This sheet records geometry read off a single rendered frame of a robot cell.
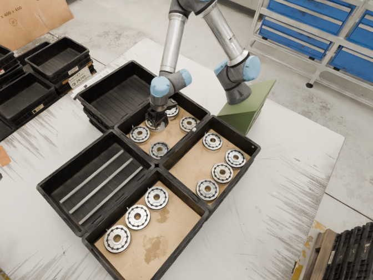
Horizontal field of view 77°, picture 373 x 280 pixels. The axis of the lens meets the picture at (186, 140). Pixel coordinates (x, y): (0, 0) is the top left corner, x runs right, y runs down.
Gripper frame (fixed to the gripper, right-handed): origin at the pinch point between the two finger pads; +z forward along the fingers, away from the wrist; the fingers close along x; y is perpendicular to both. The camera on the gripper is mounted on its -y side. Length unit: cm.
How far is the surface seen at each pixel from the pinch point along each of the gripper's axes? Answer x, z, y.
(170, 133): 6.7, 1.2, -1.0
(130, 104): -22.7, 5.3, 0.0
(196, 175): 32.3, -2.3, 8.4
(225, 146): 33.0, -2.4, -14.5
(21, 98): -118, 63, 34
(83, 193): 0.8, 2.0, 48.8
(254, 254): 75, 5, 15
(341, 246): 128, 42, -39
